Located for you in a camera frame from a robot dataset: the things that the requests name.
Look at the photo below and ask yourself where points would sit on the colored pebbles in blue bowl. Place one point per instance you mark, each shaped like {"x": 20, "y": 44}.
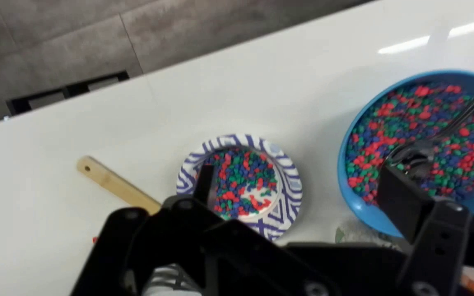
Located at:
{"x": 407, "y": 120}

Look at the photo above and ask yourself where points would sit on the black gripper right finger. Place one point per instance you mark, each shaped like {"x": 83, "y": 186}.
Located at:
{"x": 440, "y": 240}

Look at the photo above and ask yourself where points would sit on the black metal frame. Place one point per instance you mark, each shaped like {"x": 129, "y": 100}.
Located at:
{"x": 40, "y": 99}

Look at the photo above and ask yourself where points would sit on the white paper plate blue pattern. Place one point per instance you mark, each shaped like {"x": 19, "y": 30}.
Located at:
{"x": 287, "y": 181}

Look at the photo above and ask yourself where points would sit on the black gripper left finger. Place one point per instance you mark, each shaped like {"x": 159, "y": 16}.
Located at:
{"x": 155, "y": 247}

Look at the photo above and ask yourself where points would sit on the small red piece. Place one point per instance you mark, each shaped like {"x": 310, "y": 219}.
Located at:
{"x": 94, "y": 238}

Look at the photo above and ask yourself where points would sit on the blue bowl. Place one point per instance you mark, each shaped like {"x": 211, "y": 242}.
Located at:
{"x": 369, "y": 104}

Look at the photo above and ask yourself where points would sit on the wooden slotted spatula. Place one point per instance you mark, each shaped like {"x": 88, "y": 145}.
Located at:
{"x": 111, "y": 183}

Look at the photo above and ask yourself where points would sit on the colored pebbles in paper plate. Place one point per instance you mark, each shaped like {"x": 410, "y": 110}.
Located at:
{"x": 243, "y": 169}

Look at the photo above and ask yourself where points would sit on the black spoon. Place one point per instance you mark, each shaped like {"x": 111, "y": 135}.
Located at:
{"x": 468, "y": 117}

